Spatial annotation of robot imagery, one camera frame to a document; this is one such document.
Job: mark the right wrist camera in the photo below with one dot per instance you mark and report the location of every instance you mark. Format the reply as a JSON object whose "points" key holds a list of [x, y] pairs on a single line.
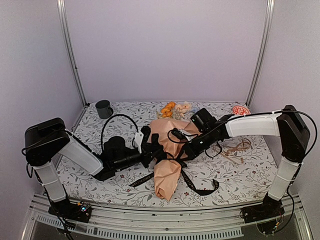
{"points": [[182, 135]]}

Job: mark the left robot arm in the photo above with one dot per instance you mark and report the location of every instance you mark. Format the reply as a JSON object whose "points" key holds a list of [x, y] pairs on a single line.
{"points": [[47, 139]]}

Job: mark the black printed ribbon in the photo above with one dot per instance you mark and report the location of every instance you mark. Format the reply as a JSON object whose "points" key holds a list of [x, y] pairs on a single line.
{"points": [[190, 180]]}

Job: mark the red patterned small dish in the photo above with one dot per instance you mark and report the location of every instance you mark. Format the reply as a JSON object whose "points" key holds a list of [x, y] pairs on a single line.
{"points": [[240, 110]]}

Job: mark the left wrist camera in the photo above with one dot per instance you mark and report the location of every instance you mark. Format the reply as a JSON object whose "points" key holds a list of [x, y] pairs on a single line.
{"points": [[141, 137]]}

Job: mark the tan ribbon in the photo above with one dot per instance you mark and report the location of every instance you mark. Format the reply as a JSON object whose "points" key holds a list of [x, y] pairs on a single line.
{"points": [[235, 153]]}

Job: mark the orange fake flower stem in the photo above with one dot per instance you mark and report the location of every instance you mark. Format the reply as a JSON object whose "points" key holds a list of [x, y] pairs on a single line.
{"points": [[172, 110]]}

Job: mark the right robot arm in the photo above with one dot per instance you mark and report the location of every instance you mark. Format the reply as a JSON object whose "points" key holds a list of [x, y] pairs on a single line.
{"points": [[287, 124]]}

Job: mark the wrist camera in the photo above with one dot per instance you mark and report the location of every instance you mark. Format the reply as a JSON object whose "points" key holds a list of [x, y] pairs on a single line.
{"points": [[182, 135], [141, 137]]}

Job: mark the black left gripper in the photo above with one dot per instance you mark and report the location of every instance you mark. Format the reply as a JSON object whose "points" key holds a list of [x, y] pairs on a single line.
{"points": [[148, 154]]}

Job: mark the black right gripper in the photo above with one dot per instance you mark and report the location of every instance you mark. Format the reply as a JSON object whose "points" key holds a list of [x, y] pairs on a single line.
{"points": [[190, 152]]}

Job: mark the dark grey mug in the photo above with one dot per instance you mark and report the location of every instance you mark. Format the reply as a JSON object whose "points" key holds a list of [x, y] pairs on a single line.
{"points": [[104, 109]]}

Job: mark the peach wrapping paper sheet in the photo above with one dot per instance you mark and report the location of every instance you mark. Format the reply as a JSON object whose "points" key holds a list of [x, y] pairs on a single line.
{"points": [[163, 126]]}

